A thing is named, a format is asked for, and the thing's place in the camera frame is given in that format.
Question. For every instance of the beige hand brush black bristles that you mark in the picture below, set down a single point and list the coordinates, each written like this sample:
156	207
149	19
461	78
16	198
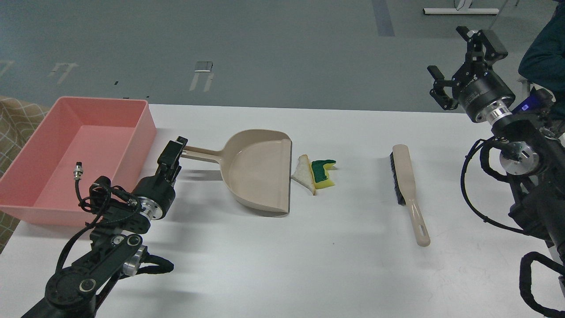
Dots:
405	190

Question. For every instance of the yellow green sponge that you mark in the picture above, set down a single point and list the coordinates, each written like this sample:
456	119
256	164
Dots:
321	177

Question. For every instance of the person in teal sweater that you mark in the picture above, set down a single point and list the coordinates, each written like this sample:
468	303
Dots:
544	61

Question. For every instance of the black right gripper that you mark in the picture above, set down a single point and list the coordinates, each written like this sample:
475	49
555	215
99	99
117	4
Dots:
476	85

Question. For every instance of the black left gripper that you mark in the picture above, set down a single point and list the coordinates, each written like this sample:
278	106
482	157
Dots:
160	188

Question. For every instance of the beige checkered cloth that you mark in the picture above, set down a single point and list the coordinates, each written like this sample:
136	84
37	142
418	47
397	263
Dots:
18	120

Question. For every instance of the beige plastic dustpan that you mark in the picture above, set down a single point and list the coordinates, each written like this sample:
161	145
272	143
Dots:
255	165

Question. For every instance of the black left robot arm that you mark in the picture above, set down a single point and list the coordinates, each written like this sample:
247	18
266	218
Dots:
110	247

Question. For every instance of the pink plastic bin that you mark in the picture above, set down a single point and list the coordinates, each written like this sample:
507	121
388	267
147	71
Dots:
110	137

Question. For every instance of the white table base on floor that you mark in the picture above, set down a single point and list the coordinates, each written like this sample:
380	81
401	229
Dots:
463	7

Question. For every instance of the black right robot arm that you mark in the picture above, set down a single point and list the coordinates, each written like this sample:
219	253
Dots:
523	151

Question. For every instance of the toy bread slice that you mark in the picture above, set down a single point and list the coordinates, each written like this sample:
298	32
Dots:
303	174

